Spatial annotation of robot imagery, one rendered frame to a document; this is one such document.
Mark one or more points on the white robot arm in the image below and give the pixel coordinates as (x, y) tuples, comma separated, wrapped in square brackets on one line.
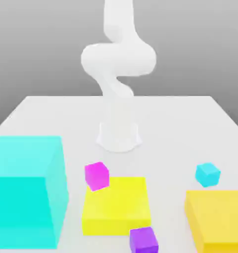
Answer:
[(118, 59)]

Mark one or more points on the small magenta cube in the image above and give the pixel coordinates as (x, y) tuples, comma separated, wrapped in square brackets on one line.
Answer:
[(97, 177)]

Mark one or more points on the small cyan cube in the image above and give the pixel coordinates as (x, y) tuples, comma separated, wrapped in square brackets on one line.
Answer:
[(207, 175)]

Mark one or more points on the small purple cube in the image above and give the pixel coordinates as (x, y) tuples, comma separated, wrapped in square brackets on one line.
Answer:
[(143, 240)]

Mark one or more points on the large yellow box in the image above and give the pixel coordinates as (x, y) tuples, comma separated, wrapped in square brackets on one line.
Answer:
[(118, 203)]

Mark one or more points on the large cyan box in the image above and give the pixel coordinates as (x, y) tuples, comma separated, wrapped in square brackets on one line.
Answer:
[(21, 197)]

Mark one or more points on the large amber box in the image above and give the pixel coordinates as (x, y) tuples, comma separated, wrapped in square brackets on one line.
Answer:
[(219, 217)]

